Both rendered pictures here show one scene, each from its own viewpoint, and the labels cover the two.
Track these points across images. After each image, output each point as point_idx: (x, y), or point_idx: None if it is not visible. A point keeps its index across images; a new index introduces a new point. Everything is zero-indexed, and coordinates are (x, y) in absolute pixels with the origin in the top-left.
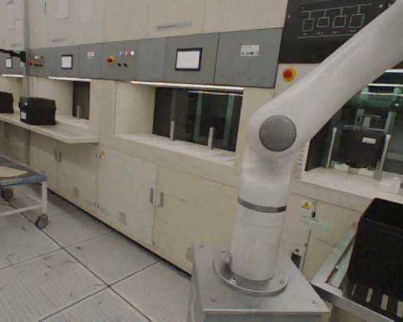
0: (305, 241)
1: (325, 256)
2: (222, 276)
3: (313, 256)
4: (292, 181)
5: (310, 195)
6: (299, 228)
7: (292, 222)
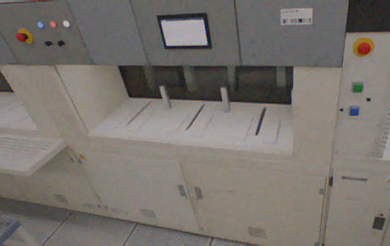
0: None
1: None
2: None
3: None
4: (373, 161)
5: None
6: (383, 198)
7: (374, 195)
